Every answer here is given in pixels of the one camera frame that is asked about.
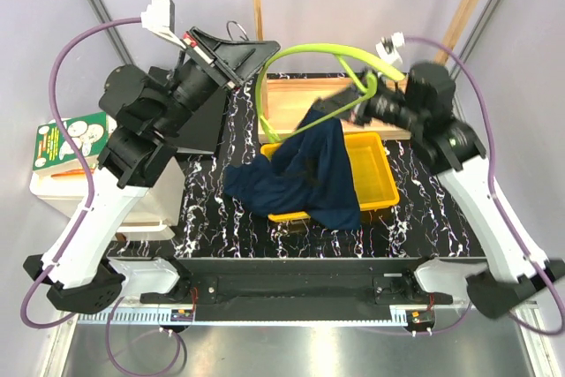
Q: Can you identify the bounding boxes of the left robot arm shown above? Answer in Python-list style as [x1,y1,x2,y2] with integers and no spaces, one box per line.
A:
[24,26,280,314]

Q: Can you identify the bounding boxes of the green printed cardboard box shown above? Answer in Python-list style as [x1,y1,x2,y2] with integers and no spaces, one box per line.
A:
[33,111,117,177]

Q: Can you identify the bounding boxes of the black foam board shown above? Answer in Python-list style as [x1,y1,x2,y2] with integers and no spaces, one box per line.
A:
[148,62,230,156]

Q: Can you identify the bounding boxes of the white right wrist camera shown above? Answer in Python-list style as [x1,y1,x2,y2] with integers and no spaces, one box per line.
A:
[375,32,405,65]

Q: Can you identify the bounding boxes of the neon yellow clothes hanger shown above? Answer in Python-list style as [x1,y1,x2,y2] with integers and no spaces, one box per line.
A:
[253,43,405,143]

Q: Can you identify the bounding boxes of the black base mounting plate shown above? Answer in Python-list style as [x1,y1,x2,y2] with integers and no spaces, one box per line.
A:
[140,258,454,326]

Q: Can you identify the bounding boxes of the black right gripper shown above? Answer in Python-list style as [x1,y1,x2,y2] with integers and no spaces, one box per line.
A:
[315,65,426,132]

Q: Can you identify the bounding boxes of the yellow plastic tray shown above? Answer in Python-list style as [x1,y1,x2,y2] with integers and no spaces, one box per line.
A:
[260,132,399,222]

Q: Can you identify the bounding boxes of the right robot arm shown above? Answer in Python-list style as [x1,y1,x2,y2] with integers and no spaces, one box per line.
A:
[313,61,564,319]

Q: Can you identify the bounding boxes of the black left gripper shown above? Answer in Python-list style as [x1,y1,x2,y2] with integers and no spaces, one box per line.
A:
[152,25,280,137]

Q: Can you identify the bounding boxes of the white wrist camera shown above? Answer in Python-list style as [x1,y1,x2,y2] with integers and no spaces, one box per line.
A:
[375,32,405,65]
[140,0,185,50]

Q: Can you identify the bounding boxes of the aluminium frame post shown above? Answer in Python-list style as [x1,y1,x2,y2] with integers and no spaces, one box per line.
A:
[449,0,533,73]
[87,0,134,64]

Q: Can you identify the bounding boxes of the left aluminium frame post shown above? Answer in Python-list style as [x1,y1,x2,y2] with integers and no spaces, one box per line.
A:
[87,0,134,64]

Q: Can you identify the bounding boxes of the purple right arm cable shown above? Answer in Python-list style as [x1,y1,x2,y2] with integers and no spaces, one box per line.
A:
[365,35,565,336]

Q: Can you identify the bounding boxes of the right aluminium frame post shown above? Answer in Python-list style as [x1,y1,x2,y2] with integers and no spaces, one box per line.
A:
[449,0,533,73]

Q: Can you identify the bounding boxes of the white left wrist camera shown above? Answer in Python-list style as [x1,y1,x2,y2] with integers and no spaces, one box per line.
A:
[140,0,185,50]

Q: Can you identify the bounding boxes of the white plastic container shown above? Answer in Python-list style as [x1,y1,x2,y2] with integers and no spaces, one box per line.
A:
[29,118,186,244]

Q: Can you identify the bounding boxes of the navy blue shorts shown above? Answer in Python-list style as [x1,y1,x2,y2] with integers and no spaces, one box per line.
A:
[223,117,361,230]

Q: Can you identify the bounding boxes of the wooden clothes rack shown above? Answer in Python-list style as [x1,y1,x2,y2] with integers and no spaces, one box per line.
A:
[247,0,504,144]

